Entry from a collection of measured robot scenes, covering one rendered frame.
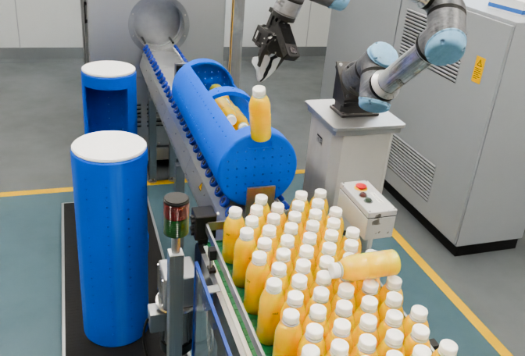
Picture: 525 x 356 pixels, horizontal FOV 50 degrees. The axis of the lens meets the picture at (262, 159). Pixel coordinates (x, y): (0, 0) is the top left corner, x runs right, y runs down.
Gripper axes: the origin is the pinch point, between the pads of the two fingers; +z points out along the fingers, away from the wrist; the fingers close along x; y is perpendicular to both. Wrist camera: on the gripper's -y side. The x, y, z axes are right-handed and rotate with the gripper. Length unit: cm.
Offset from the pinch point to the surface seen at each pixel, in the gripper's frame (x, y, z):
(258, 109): 0.6, -4.6, 8.1
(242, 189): -10.6, -0.5, 41.2
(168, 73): -61, 150, 69
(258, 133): -2.9, -4.7, 16.1
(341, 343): 15, -75, 27
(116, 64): -25, 145, 65
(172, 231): 36, -32, 30
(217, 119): -9.0, 24.4, 28.3
